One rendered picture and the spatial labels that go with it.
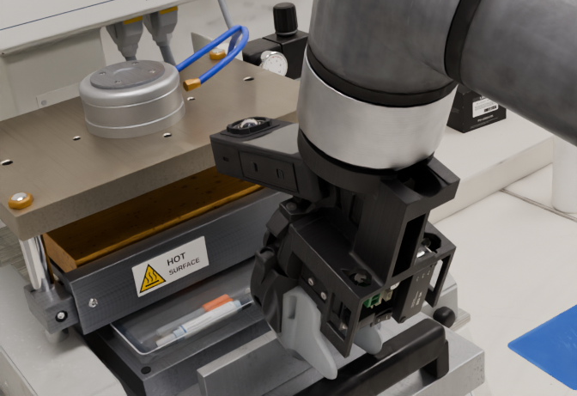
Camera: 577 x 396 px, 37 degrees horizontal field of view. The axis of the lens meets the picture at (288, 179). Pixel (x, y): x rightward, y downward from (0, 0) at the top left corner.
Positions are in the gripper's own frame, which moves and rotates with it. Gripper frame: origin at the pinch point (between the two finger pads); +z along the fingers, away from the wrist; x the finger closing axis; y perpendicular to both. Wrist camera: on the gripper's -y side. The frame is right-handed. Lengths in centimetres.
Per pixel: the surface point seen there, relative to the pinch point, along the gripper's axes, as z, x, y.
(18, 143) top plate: -2.0, -8.8, -25.5
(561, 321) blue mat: 27.0, 41.4, -0.2
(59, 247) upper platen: 0.0, -10.2, -15.6
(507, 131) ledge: 34, 70, -32
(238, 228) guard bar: 0.0, 2.0, -10.6
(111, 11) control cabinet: -3.8, 5.0, -36.5
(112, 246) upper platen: -1.0, -7.3, -13.0
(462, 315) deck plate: 7.3, 16.7, 1.6
